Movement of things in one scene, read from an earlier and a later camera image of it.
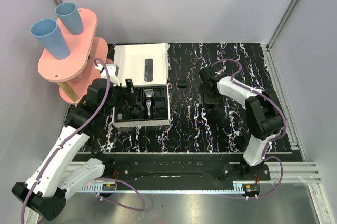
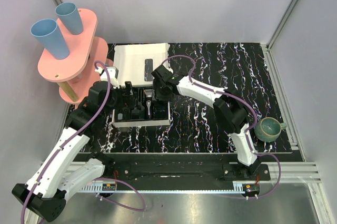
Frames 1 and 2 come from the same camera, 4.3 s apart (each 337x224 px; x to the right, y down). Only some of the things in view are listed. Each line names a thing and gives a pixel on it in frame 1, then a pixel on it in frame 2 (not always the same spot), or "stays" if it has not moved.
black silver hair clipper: [148, 102] stays
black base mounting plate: [179, 169] stays
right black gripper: [219, 99] -> [158, 95]
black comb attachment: [135, 114] stays
